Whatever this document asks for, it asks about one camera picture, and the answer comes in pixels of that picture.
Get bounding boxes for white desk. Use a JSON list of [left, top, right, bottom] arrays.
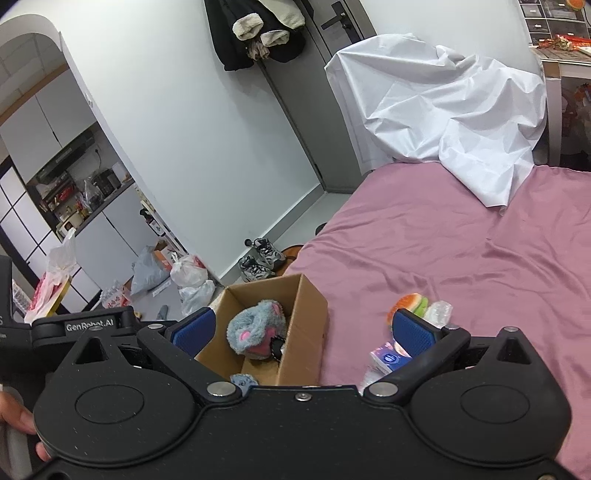
[[531, 44, 591, 167]]

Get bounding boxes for white red plastic bag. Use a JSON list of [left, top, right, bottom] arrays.
[[23, 228, 77, 324]]

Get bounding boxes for beige hanging clothes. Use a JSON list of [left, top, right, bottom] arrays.
[[232, 0, 305, 48]]

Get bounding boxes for pink bed sheet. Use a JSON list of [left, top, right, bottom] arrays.
[[283, 162, 591, 480]]

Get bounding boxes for blue tissue pack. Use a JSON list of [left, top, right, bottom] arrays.
[[369, 339, 413, 374]]

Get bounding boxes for white kitchen cabinet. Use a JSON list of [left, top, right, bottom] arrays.
[[60, 182, 185, 310]]

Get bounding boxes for black hanging jacket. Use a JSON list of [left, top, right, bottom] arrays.
[[204, 0, 306, 72]]

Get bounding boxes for orange cardboard box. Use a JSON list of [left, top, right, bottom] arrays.
[[154, 240, 175, 269]]

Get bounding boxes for grey plastic bag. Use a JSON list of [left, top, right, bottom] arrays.
[[130, 246, 171, 296]]

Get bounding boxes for blue knitted cloth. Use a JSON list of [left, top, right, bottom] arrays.
[[229, 373, 258, 393]]

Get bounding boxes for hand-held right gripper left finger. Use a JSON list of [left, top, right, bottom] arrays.
[[69, 308, 243, 407]]

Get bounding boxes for burger squishy toy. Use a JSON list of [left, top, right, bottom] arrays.
[[387, 294, 429, 326]]

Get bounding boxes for grey sneaker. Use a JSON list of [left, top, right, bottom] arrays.
[[239, 256, 276, 282], [253, 239, 286, 268]]

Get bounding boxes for grey drawer unit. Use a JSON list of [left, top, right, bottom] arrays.
[[519, 0, 591, 45]]

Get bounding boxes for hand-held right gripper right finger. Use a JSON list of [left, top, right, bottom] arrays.
[[363, 308, 539, 407]]

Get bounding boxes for brown cardboard box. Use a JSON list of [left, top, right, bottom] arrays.
[[194, 273, 329, 387]]

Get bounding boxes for white cover sheet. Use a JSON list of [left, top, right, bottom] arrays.
[[324, 33, 548, 217]]

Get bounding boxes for grey door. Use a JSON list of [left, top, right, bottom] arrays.
[[256, 0, 377, 193]]

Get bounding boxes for clear bag of white filling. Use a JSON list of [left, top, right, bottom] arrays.
[[359, 367, 384, 393]]

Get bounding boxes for grey plush toy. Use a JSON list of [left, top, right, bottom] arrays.
[[226, 300, 286, 361]]

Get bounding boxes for person's left hand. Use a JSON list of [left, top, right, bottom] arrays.
[[0, 388, 52, 463]]

